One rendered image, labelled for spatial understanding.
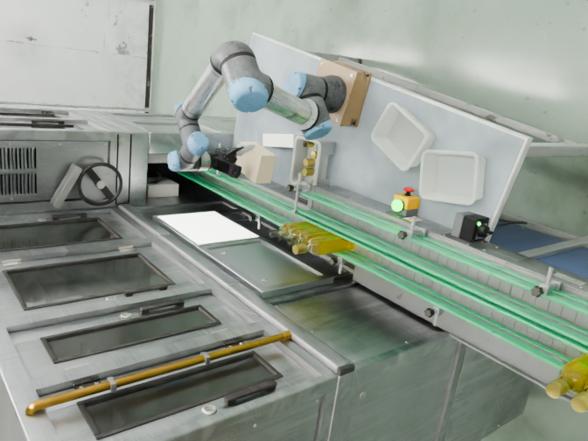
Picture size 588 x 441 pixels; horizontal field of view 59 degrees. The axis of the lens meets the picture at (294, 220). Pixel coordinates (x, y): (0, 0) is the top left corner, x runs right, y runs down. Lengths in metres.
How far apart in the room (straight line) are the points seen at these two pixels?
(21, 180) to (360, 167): 1.48
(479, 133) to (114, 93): 4.26
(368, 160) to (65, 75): 3.77
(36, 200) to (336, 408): 1.71
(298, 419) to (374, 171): 1.07
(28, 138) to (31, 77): 2.83
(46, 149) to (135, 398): 1.49
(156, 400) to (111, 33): 4.52
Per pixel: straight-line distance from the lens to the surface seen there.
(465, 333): 1.81
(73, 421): 1.32
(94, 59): 5.48
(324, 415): 1.52
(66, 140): 2.58
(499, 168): 1.82
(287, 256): 2.17
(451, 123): 1.92
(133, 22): 5.61
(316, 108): 1.92
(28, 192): 2.63
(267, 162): 2.11
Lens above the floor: 2.33
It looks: 39 degrees down
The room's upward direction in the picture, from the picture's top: 96 degrees counter-clockwise
